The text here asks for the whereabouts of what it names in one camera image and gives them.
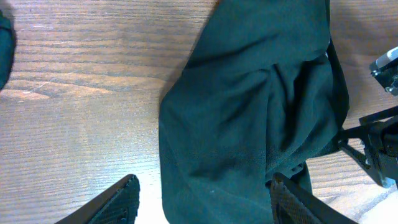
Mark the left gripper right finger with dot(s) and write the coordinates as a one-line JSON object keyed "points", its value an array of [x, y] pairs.
{"points": [[291, 204]]}

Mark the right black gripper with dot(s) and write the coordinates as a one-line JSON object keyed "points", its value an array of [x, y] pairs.
{"points": [[379, 136]]}

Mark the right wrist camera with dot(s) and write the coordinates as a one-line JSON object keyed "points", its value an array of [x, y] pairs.
{"points": [[384, 70]]}

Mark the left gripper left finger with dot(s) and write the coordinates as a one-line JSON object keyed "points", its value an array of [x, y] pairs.
{"points": [[116, 205]]}

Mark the black t-shirt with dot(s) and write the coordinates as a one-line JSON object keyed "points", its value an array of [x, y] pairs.
{"points": [[201, 100]]}

